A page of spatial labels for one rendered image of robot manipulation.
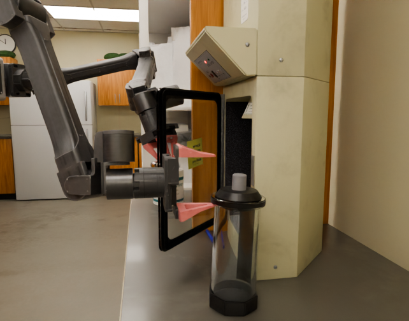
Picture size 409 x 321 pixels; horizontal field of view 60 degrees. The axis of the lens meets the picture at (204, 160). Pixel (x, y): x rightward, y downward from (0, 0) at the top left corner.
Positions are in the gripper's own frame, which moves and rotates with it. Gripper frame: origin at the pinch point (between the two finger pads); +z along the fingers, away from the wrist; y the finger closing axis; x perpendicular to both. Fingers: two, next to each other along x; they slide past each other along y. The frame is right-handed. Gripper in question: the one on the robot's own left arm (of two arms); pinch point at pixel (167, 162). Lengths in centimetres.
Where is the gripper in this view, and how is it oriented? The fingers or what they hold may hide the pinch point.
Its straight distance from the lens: 95.2
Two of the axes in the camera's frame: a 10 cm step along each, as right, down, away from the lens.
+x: -5.1, 1.2, -8.5
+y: -7.8, 3.5, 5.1
